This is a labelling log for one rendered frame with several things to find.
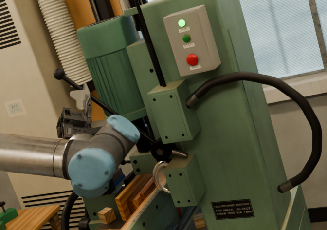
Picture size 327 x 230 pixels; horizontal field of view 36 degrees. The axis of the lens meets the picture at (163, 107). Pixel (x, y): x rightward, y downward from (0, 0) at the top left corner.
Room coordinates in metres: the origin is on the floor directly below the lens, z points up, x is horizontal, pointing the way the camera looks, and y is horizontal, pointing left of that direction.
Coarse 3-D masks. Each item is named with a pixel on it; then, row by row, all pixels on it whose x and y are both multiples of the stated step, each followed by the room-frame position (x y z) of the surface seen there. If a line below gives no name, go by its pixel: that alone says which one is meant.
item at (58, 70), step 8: (56, 72) 1.48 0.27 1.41; (64, 72) 1.49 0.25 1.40; (64, 80) 1.48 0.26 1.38; (72, 80) 1.48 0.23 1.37; (80, 88) 1.46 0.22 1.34; (104, 104) 1.44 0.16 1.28; (112, 112) 1.42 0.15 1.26; (144, 136) 1.39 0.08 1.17; (160, 144) 1.35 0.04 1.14; (168, 144) 1.35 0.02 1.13; (152, 152) 1.36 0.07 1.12; (160, 152) 1.35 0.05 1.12; (168, 152) 1.34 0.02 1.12; (176, 152) 1.35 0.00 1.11; (184, 152) 1.35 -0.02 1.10; (160, 160) 1.35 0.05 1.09
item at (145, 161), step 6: (150, 150) 1.55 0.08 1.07; (132, 156) 1.55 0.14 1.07; (138, 156) 1.54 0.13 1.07; (144, 156) 1.53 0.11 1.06; (150, 156) 1.52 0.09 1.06; (132, 162) 1.55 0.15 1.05; (138, 162) 1.54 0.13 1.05; (144, 162) 1.53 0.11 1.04; (150, 162) 1.52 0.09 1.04; (138, 168) 1.54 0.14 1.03; (144, 168) 1.53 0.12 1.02; (150, 168) 1.52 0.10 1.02; (138, 174) 1.55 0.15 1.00
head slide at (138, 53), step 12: (132, 48) 1.45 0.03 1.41; (144, 48) 1.43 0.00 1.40; (132, 60) 1.46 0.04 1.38; (144, 60) 1.44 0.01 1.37; (144, 72) 1.45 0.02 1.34; (144, 84) 1.45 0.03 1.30; (156, 84) 1.43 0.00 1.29; (144, 96) 1.46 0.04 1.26; (156, 132) 1.46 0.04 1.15; (180, 144) 1.43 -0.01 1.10
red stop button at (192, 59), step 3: (189, 54) 1.26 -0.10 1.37; (192, 54) 1.25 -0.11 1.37; (186, 57) 1.26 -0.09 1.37; (189, 57) 1.26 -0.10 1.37; (192, 57) 1.25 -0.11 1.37; (195, 57) 1.25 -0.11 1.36; (186, 60) 1.26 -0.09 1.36; (189, 60) 1.26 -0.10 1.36; (192, 60) 1.25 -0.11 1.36; (195, 60) 1.25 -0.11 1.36; (189, 63) 1.26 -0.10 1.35; (192, 63) 1.25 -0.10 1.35; (195, 63) 1.25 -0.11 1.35
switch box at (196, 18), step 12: (180, 12) 1.28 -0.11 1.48; (192, 12) 1.25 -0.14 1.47; (204, 12) 1.28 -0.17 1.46; (168, 24) 1.28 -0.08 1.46; (192, 24) 1.25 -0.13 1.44; (204, 24) 1.25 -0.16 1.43; (168, 36) 1.29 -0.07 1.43; (180, 36) 1.27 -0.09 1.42; (192, 36) 1.26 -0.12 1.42; (204, 36) 1.24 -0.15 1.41; (180, 48) 1.27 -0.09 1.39; (192, 48) 1.26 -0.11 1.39; (204, 48) 1.25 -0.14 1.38; (216, 48) 1.29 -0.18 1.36; (180, 60) 1.28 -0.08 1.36; (204, 60) 1.25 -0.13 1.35; (216, 60) 1.26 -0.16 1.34; (180, 72) 1.29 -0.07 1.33; (192, 72) 1.27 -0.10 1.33
